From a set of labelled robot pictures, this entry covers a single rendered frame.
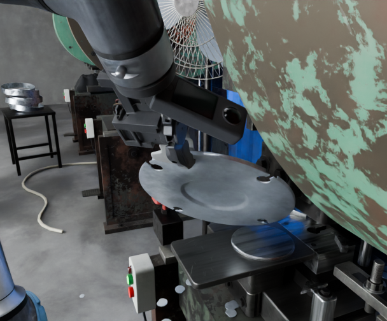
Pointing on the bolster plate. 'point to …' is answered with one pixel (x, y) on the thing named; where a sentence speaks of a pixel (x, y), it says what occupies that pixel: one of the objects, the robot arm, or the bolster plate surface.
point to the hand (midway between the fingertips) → (193, 160)
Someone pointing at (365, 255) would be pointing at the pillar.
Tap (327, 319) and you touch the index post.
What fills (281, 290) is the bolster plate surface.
